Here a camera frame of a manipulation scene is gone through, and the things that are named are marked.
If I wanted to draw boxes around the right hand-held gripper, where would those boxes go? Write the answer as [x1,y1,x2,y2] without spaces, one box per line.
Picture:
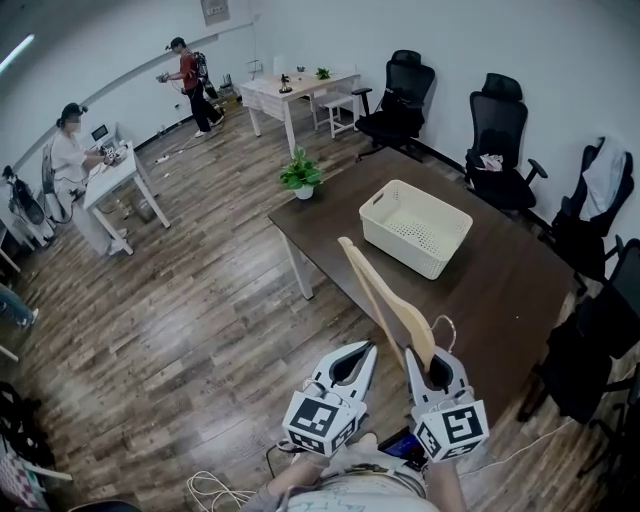
[404,347,490,464]

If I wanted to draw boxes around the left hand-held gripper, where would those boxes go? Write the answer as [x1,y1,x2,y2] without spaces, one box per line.
[282,340,379,457]

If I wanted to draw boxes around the wooden clothes hanger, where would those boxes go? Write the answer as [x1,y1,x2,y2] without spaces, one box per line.
[337,236,459,374]

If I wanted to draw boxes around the cream plastic basket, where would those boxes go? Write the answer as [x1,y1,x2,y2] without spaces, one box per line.
[358,179,474,281]

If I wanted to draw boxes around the person's left forearm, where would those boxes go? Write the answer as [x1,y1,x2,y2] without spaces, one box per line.
[257,452,326,512]

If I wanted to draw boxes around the person's right forearm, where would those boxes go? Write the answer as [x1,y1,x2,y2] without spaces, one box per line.
[424,457,469,512]

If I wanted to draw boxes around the black device blue screen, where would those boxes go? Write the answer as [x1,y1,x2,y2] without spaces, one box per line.
[377,427,429,471]

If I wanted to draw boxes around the white table leg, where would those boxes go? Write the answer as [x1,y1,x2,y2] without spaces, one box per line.
[282,232,315,301]

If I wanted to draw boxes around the person's grey white clothing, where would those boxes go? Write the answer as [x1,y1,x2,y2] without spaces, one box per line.
[209,462,471,512]

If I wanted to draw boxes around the black mesh office chair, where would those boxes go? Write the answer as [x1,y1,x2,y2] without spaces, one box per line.
[517,234,640,426]

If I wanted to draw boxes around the green potted plant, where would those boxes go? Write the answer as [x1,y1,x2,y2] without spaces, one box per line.
[278,145,325,201]

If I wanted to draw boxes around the white garment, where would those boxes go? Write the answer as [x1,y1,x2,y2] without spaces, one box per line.
[579,137,629,221]

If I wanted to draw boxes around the white stool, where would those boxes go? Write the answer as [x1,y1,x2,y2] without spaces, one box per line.
[312,92,359,140]

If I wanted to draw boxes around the light wooden desk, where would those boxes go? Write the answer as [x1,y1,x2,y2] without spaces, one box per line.
[239,69,362,151]

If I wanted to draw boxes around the white desk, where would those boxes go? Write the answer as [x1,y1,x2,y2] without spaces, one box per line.
[82,139,172,256]

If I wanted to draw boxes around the ceiling light strip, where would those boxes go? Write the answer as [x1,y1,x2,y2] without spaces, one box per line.
[0,33,36,76]

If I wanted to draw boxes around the white floor cable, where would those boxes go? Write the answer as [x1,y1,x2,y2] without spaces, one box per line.
[457,417,579,476]

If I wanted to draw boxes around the white coiled cable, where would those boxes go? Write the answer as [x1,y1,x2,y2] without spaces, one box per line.
[187,469,261,512]

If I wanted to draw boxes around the grey wall poster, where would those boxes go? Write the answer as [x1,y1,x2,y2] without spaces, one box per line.
[199,0,231,26]

